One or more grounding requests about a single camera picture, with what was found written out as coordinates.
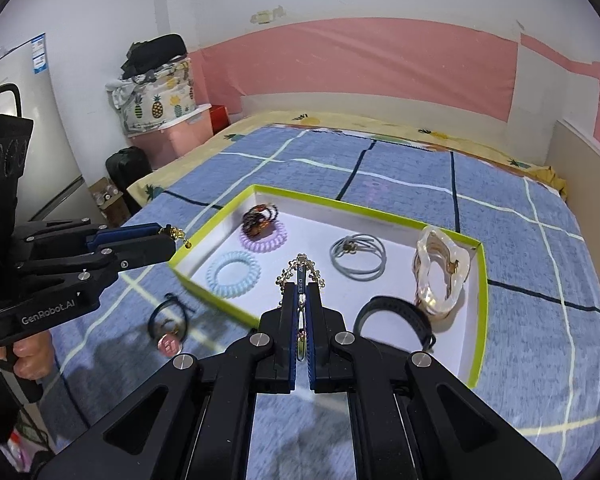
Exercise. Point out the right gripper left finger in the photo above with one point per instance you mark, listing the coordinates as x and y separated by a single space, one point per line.
287 339

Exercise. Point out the silver refrigerator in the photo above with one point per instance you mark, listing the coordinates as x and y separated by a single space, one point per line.
50 184

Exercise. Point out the red small box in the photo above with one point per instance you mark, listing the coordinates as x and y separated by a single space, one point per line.
219 118

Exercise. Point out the black camera box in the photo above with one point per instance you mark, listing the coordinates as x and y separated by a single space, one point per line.
15 135

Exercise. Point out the clear bag with gold jewelry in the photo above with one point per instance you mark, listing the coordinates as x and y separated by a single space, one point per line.
441 268

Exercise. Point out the blue plaid bed blanket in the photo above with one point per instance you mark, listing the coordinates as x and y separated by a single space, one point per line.
496 263

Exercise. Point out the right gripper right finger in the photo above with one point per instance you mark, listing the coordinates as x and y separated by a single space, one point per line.
319 330

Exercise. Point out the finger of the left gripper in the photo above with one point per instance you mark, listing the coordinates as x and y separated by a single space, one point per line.
139 252
130 233

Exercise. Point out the pineapple print fabric bag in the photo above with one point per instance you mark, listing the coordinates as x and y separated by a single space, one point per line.
147 101

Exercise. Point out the beige bed headboard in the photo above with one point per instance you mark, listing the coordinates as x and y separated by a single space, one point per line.
576 158

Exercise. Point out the cardboard box with items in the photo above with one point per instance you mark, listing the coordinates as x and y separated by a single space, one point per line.
110 202

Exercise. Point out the person's left hand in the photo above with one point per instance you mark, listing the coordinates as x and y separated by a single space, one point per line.
35 356

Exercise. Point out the green white tray box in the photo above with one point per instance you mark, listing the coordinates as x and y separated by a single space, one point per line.
358 252

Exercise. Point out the black backpack on floor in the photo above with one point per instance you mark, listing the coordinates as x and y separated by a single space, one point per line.
126 167

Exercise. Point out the pink plastic storage box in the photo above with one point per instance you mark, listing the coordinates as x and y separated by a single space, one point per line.
176 138

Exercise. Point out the black hair tie pink charm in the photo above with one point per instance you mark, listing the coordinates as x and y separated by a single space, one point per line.
168 325

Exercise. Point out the black wristband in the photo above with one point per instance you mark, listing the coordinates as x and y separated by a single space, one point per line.
406 311

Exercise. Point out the black bag on top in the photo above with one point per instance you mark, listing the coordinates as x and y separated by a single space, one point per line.
148 55

